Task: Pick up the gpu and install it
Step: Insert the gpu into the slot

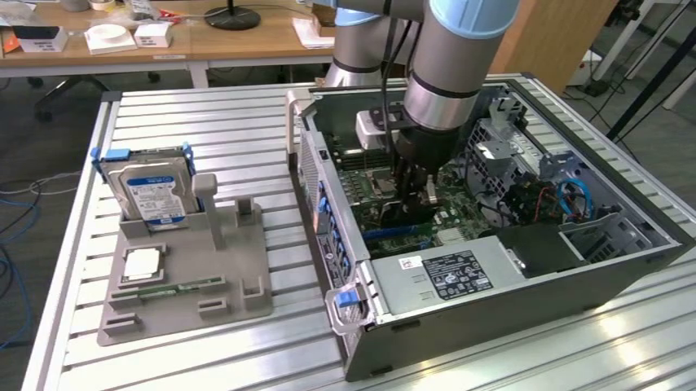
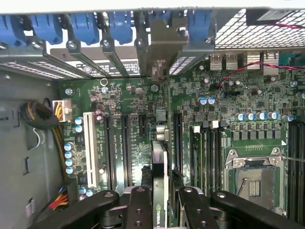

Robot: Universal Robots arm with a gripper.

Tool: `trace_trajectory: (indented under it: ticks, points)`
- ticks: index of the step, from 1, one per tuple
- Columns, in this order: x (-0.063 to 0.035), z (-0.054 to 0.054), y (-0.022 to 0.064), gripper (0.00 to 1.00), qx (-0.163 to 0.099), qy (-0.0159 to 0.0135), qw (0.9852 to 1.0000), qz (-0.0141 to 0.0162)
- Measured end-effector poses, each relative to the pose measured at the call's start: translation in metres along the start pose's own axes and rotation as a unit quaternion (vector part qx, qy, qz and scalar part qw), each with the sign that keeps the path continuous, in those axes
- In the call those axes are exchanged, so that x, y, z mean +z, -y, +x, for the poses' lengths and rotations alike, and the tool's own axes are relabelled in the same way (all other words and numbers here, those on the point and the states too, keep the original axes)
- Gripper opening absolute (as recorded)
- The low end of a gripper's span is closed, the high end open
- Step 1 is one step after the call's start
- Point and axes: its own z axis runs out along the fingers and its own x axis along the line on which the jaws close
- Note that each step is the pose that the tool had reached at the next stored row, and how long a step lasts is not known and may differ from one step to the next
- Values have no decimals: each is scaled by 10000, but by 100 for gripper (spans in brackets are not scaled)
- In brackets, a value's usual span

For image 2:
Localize blue slot retention clip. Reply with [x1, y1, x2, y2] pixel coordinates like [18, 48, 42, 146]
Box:
[108, 11, 133, 45]
[30, 14, 64, 45]
[0, 14, 24, 47]
[187, 10, 213, 43]
[69, 13, 100, 46]

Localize white expansion slot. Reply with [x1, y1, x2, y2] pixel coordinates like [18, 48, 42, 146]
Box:
[82, 111, 100, 189]

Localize CPU socket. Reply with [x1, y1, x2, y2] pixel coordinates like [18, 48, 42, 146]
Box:
[224, 146, 285, 214]

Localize metal slot cover plate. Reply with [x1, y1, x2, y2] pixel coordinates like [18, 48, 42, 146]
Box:
[66, 39, 93, 79]
[134, 38, 149, 77]
[100, 38, 131, 77]

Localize short black expansion slot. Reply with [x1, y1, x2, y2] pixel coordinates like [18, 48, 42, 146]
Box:
[139, 114, 149, 137]

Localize red yellow power wires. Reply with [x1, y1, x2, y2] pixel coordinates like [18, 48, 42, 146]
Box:
[49, 186, 70, 210]

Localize grey power supply unit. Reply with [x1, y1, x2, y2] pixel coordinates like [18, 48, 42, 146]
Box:
[0, 71, 59, 229]

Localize teal port connector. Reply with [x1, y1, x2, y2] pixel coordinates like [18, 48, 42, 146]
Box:
[278, 53, 305, 70]

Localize red and black twisted wire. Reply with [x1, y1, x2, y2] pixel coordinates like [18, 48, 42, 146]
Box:
[215, 21, 305, 90]

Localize black braided cable bundle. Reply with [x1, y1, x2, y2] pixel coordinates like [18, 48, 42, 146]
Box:
[19, 101, 70, 184]

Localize black RAM slot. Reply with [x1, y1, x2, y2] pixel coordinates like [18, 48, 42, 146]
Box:
[218, 119, 226, 191]
[203, 120, 212, 191]
[296, 119, 305, 220]
[211, 120, 219, 191]
[287, 119, 297, 220]
[190, 125, 203, 191]

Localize thin metal locking lever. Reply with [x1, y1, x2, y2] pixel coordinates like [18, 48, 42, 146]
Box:
[282, 155, 305, 163]

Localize green motherboard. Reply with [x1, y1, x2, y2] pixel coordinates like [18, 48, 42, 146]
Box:
[57, 51, 305, 229]

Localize long black expansion slot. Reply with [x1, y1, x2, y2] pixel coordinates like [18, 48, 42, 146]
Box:
[173, 112, 183, 169]
[120, 114, 133, 188]
[104, 114, 118, 191]

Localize white power connector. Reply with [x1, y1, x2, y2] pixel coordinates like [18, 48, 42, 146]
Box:
[51, 100, 72, 122]

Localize black open PC case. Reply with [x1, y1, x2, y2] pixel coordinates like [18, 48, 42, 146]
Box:
[0, 7, 305, 229]

